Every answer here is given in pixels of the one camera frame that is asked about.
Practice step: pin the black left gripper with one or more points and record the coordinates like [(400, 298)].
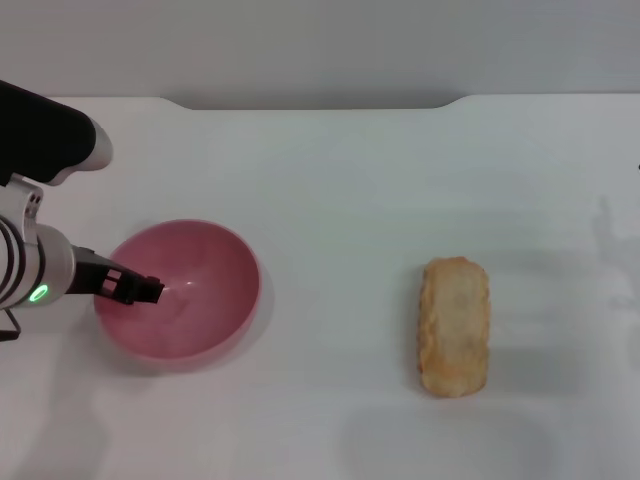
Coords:
[(85, 272)]

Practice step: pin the pink bowl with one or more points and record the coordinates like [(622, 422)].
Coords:
[(200, 280)]

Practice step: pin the ridged golden bread loaf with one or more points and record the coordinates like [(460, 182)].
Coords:
[(455, 325)]

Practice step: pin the silver left camera mount bracket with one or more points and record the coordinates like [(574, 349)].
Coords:
[(22, 200)]

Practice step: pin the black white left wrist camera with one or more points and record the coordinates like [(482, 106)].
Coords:
[(40, 135)]

